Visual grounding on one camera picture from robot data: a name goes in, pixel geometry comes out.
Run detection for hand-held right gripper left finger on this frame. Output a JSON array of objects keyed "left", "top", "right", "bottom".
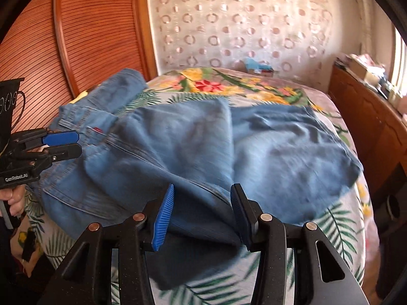
[{"left": 38, "top": 184, "right": 175, "bottom": 305}]

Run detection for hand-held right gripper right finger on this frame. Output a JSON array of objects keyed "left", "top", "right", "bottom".
[{"left": 229, "top": 182, "right": 371, "bottom": 305}]

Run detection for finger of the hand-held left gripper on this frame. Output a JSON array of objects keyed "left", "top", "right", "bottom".
[
  {"left": 24, "top": 144, "right": 82, "bottom": 170},
  {"left": 12, "top": 128, "right": 80, "bottom": 148}
]

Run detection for blue denim pants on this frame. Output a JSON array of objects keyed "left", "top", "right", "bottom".
[{"left": 40, "top": 68, "right": 363, "bottom": 291}]

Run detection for person's left hand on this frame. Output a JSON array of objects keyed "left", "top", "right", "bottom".
[{"left": 7, "top": 184, "right": 30, "bottom": 217}]

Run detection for wooden slatted wardrobe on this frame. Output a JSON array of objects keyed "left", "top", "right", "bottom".
[{"left": 0, "top": 0, "right": 158, "bottom": 134}]

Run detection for dark chair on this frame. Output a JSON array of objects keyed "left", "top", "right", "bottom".
[{"left": 372, "top": 162, "right": 407, "bottom": 299}]

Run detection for blue cloth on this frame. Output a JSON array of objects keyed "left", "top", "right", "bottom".
[{"left": 244, "top": 58, "right": 271, "bottom": 70}]

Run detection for long wooden cabinet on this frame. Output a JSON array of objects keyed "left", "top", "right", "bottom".
[{"left": 327, "top": 59, "right": 407, "bottom": 197}]

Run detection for open cardboard box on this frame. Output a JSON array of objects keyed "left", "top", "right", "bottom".
[{"left": 349, "top": 60, "right": 380, "bottom": 81}]

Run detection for circle patterned sheer curtain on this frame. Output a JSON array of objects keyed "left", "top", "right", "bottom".
[{"left": 144, "top": 0, "right": 334, "bottom": 80}]

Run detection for floral paper bag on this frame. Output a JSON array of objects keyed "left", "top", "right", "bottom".
[{"left": 350, "top": 53, "right": 377, "bottom": 67}]

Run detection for bundled white window curtain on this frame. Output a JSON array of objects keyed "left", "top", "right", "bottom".
[{"left": 348, "top": 0, "right": 377, "bottom": 39}]

